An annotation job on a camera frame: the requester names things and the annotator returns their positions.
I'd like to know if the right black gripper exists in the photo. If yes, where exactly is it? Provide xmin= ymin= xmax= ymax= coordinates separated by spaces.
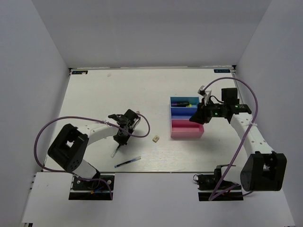
xmin=189 ymin=97 xmax=226 ymax=124

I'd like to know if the purple cap black highlighter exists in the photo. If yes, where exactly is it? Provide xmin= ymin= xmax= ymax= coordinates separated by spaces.
xmin=171 ymin=102 xmax=190 ymax=107

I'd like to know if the green clear pen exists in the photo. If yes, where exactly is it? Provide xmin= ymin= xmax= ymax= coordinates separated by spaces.
xmin=111 ymin=145 xmax=121 ymax=158

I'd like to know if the blue clear pen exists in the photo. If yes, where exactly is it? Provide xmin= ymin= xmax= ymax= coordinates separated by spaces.
xmin=114 ymin=156 xmax=142 ymax=168

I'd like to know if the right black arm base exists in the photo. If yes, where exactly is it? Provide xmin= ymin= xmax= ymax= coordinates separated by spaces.
xmin=193 ymin=165 xmax=243 ymax=201

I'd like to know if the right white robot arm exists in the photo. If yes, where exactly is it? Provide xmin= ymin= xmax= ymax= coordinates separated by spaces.
xmin=189 ymin=87 xmax=287 ymax=192

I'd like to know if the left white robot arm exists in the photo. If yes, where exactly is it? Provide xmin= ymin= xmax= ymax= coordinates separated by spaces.
xmin=47 ymin=109 xmax=141 ymax=189

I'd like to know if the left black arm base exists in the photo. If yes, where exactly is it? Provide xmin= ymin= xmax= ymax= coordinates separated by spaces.
xmin=69 ymin=174 xmax=115 ymax=201

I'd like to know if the three-colour compartment box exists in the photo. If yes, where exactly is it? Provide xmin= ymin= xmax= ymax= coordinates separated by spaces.
xmin=169 ymin=96 xmax=204 ymax=139

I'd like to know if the small beige eraser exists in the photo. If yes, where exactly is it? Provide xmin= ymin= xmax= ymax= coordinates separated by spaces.
xmin=152 ymin=136 xmax=160 ymax=143

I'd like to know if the right blue corner label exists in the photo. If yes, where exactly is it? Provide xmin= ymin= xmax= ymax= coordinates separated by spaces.
xmin=214 ymin=69 xmax=231 ymax=73

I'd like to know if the blue corner label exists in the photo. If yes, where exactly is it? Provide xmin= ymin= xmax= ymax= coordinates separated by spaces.
xmin=214 ymin=69 xmax=231 ymax=73
xmin=71 ymin=70 xmax=88 ymax=75

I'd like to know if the left blue corner label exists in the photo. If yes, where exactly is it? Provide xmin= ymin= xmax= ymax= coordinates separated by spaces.
xmin=71 ymin=70 xmax=88 ymax=75

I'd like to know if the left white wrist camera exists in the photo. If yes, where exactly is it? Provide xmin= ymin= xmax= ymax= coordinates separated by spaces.
xmin=132 ymin=111 xmax=141 ymax=129

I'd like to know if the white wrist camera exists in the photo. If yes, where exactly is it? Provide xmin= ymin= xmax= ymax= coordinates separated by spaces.
xmin=198 ymin=86 xmax=212 ymax=106
xmin=132 ymin=111 xmax=141 ymax=129

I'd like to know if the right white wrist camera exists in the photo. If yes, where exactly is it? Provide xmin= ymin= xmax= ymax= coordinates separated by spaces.
xmin=198 ymin=86 xmax=212 ymax=106

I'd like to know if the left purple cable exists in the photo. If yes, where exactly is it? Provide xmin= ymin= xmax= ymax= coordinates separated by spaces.
xmin=34 ymin=111 xmax=151 ymax=201

